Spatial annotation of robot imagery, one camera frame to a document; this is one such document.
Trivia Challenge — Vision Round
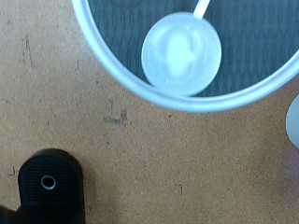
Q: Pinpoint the white mug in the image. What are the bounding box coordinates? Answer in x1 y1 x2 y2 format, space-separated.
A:
140 0 223 97

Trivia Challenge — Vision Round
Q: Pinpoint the black Keurig coffee machine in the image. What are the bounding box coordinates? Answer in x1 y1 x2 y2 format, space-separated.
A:
0 147 87 224

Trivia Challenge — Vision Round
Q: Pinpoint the white two-tier turntable stand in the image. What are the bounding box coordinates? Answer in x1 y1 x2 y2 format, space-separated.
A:
70 0 299 114

